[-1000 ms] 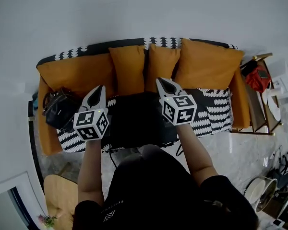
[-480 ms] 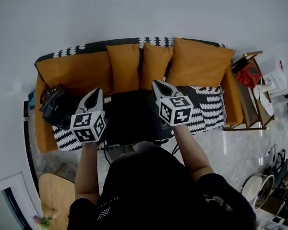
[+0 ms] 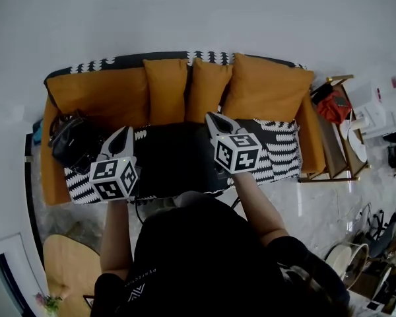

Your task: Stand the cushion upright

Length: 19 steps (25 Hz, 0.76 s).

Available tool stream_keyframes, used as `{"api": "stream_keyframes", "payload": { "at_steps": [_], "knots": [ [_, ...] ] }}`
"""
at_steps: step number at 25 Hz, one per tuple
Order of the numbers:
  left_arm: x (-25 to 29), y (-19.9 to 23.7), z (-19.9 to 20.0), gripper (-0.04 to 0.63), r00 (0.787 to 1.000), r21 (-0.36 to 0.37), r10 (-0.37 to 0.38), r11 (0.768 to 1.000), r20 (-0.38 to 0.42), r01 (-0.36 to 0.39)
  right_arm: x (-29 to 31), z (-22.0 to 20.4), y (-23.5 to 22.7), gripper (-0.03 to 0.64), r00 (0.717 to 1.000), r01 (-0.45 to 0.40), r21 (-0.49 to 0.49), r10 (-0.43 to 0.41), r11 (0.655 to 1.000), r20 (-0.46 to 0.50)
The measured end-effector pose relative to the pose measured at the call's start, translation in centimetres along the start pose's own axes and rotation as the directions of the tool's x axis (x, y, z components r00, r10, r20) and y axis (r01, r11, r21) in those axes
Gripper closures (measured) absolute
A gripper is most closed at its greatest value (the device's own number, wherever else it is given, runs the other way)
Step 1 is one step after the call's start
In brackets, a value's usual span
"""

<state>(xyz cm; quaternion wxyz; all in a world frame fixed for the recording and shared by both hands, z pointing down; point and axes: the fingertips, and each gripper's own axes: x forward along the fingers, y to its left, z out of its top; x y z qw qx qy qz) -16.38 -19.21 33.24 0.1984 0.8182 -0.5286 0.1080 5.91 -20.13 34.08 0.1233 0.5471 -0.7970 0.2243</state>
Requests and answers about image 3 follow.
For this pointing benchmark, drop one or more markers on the pile of white boxes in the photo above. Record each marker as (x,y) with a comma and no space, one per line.
(376,104)

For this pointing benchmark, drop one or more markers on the person's right forearm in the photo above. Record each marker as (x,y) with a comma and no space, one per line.
(260,206)

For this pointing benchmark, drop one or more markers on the person's left forearm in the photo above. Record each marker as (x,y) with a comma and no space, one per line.
(116,233)

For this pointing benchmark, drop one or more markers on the white round stand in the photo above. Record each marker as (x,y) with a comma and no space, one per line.
(356,140)

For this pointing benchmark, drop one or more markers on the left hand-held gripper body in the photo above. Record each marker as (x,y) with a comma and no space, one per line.
(113,178)

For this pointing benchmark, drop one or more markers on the light wooden table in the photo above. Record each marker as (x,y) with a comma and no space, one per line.
(69,269)

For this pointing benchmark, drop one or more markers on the blue object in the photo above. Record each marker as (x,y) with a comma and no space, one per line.
(37,132)

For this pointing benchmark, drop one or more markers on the gold frame side table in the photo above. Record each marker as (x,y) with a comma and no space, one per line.
(336,157)

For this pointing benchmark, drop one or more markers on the grey office chair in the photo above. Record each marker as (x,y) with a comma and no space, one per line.
(387,233)

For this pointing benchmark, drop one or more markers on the pink flower bunch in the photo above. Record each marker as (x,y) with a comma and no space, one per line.
(47,302)

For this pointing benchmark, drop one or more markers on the black and white patterned throw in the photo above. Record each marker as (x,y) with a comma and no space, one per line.
(280,150)

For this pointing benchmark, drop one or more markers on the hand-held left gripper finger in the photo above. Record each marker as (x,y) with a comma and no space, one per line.
(131,142)
(113,136)

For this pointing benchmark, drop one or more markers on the black handbag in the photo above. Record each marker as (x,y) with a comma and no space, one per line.
(72,144)

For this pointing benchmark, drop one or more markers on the large square orange cushion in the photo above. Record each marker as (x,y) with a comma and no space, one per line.
(267,89)

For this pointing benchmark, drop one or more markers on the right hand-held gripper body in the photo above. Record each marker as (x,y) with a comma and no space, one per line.
(239,154)

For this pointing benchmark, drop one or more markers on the round glass table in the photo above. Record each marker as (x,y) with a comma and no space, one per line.
(346,263)

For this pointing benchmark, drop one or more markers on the orange sofa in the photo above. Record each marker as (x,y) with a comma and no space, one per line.
(125,104)

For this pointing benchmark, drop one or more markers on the wide orange back cushion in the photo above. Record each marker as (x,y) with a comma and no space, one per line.
(102,94)

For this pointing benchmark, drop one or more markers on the black cushion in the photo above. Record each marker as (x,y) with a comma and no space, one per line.
(175,157)

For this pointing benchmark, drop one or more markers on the red bag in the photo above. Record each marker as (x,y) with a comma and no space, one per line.
(333,107)

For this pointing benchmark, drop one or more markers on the small orange cushion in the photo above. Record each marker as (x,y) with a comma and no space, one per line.
(166,91)
(206,91)

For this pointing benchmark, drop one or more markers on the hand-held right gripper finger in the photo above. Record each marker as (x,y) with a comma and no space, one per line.
(212,127)
(231,125)

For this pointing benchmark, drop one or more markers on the person's black t-shirt torso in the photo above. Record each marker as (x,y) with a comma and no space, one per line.
(211,263)

